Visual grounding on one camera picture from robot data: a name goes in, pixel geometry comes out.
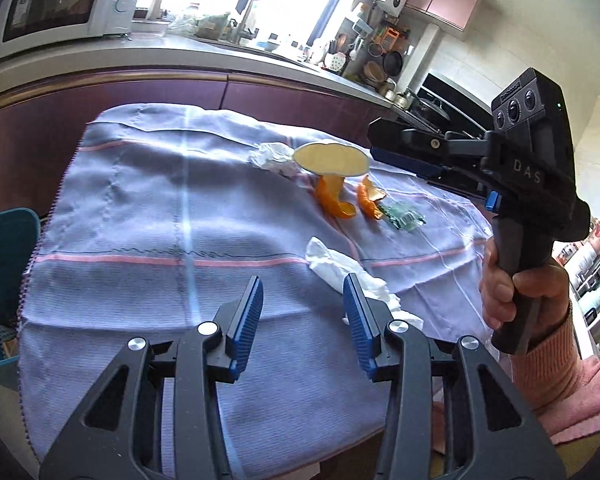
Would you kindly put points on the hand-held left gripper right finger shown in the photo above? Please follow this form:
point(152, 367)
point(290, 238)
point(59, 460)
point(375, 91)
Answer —
point(357, 330)

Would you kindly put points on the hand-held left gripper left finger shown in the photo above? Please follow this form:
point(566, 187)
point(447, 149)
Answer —
point(247, 330)

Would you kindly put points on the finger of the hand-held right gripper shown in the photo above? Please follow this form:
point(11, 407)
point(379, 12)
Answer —
point(410, 164)
point(420, 142)

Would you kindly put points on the white tissue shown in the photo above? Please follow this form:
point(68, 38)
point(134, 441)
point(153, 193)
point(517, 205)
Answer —
point(270, 155)
point(330, 262)

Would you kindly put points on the orange peel piece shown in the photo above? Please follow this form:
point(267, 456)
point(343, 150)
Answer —
point(330, 200)
point(367, 202)

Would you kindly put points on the teal plastic bin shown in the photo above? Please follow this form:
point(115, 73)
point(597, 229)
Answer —
point(5, 270)

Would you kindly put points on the person's right hand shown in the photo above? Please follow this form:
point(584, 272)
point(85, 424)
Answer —
point(490, 295)

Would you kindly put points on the black pot with lid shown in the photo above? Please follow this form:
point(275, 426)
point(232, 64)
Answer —
point(427, 107)

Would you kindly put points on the clear green plastic wrapper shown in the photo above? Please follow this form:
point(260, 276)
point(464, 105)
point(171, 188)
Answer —
point(402, 217)

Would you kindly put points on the black range hood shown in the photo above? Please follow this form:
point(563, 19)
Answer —
point(455, 97)

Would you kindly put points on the stack of bowls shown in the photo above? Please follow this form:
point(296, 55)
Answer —
point(373, 72)

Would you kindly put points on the hanging black pan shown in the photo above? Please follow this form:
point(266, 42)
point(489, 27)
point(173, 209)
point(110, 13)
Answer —
point(393, 62)

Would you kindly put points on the hanging metal strainer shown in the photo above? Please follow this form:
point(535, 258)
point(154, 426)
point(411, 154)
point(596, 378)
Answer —
point(376, 50)

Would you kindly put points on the orange grater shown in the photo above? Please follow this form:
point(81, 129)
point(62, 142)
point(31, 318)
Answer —
point(390, 38)

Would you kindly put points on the polka dot utensil holder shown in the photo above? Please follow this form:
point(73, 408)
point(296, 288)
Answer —
point(336, 62)

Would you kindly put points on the cluttered storage shelf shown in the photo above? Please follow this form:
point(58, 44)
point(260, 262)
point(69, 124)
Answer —
point(595, 280)

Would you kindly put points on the purple plaid tablecloth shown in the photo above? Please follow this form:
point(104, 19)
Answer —
point(155, 220)

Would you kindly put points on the steel kitchen faucet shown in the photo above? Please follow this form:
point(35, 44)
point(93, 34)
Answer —
point(242, 27)

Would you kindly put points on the dark filled plastic bag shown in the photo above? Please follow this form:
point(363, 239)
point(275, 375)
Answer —
point(212, 27)

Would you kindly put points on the purple base cabinets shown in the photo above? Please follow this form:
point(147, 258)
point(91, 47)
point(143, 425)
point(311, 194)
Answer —
point(130, 92)

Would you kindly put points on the glass food container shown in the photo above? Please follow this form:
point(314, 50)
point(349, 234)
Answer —
point(150, 25)

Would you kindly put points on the white kitchen countertop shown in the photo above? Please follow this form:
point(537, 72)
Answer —
point(130, 52)

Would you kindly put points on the white microwave oven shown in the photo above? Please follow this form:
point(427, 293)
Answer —
point(55, 0)

